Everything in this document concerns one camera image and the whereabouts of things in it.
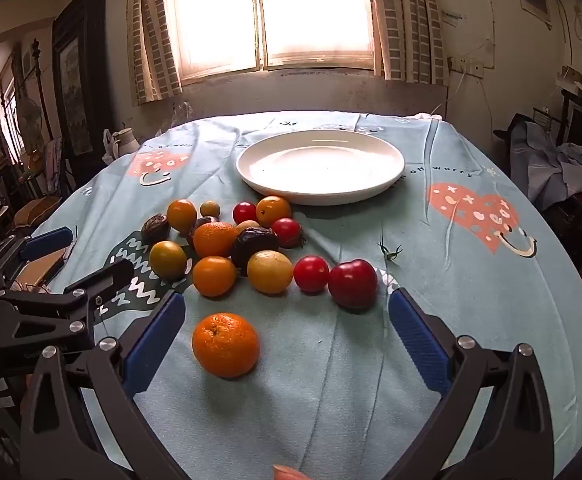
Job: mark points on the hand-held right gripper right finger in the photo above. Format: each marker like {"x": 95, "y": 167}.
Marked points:
{"x": 418, "y": 342}

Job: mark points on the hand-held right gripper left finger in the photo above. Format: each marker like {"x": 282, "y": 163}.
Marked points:
{"x": 153, "y": 347}

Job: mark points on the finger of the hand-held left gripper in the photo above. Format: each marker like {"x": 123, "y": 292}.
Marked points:
{"x": 48, "y": 243}
{"x": 113, "y": 277}

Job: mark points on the yellow-green tomato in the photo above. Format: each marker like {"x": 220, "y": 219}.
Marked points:
{"x": 168, "y": 260}

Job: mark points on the large orange mandarin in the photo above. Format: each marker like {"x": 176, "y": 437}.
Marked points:
{"x": 226, "y": 345}

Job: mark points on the red plum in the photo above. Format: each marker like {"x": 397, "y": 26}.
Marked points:
{"x": 352, "y": 283}

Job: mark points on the smooth orange tomato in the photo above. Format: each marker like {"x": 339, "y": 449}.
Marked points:
{"x": 182, "y": 215}
{"x": 273, "y": 210}
{"x": 214, "y": 277}

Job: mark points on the small yellow round fruit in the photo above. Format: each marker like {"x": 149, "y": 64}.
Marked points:
{"x": 210, "y": 208}

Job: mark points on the white oval plate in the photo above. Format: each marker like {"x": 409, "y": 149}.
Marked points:
{"x": 321, "y": 166}

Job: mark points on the person's right hand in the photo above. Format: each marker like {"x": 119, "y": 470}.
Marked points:
{"x": 288, "y": 473}

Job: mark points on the green tomato calyx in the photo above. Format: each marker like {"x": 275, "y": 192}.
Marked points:
{"x": 389, "y": 252}

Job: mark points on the light blue printed tablecloth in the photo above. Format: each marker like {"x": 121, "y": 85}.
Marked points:
{"x": 321, "y": 385}

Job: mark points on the standing fan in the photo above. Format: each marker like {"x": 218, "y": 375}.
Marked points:
{"x": 31, "y": 125}

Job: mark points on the white jug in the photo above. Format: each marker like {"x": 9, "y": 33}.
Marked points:
{"x": 123, "y": 144}

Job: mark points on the dark framed picture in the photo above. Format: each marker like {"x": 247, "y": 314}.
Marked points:
{"x": 78, "y": 80}

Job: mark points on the pile of blue-grey clothes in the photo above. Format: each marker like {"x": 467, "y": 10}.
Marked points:
{"x": 556, "y": 165}

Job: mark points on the grey checked curtain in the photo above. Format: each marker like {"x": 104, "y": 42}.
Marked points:
{"x": 153, "y": 35}
{"x": 408, "y": 20}

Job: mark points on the bright window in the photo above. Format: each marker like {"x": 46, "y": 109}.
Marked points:
{"x": 271, "y": 10}

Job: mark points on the wall power strip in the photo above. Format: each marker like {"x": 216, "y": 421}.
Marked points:
{"x": 466, "y": 67}

